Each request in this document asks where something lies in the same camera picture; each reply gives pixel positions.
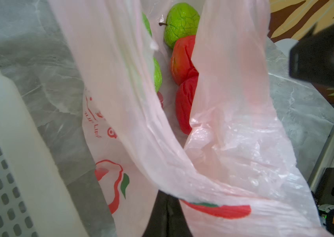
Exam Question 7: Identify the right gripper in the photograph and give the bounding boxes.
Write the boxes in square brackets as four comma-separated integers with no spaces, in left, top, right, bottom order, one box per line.
[289,24,334,87]

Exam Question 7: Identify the green apple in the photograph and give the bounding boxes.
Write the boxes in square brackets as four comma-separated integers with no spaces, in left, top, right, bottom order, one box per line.
[159,3,200,49]
[142,13,163,92]

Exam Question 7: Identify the red apple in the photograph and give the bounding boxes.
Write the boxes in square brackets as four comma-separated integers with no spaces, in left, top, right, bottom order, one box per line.
[170,35,199,85]
[175,76,198,135]

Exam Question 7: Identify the white perforated plastic basket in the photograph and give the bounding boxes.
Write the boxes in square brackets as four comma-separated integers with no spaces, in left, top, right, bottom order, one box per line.
[0,72,87,237]

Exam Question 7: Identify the pink apple-print plastic bag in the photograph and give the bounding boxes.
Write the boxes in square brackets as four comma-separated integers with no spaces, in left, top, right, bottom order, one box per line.
[50,1,329,237]

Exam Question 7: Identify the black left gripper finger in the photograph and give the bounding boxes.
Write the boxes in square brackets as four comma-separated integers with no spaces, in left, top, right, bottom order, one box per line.
[143,191,193,237]

